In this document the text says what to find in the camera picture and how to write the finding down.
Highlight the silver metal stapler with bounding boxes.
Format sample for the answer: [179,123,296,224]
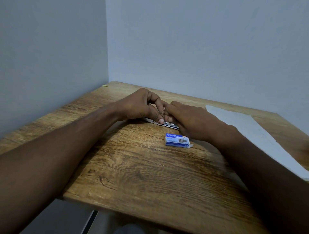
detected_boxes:
[142,117,180,130]

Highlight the grey cabinet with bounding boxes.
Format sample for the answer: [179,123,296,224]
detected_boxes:
[20,199,98,234]

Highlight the white paper sheet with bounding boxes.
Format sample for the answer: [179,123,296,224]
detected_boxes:
[205,105,309,181]

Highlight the blue staple box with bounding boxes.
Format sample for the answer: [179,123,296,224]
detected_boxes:
[165,133,194,149]

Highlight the person's right hand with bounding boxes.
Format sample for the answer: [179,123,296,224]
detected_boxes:
[164,101,226,143]

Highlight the person's left hand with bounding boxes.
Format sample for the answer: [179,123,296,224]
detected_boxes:
[117,88,169,125]

